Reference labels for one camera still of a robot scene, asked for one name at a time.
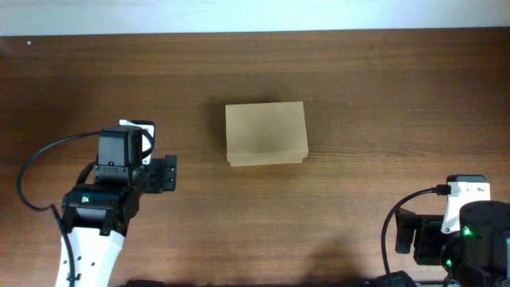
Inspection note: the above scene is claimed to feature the cardboard box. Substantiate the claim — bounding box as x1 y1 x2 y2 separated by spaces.
226 101 308 167

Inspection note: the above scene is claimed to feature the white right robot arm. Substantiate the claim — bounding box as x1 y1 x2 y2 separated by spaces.
387 201 509 287

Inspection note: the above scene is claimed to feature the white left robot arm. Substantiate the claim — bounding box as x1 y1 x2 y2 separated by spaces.
56 120 177 286

